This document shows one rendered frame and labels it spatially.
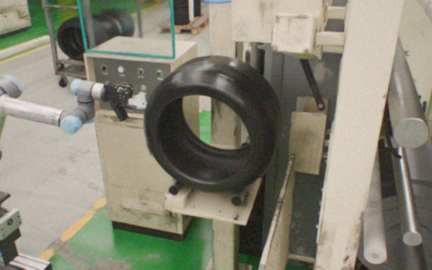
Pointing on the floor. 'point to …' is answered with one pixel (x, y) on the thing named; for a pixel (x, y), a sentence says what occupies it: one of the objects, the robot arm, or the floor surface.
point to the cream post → (224, 132)
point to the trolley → (70, 39)
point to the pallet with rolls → (189, 16)
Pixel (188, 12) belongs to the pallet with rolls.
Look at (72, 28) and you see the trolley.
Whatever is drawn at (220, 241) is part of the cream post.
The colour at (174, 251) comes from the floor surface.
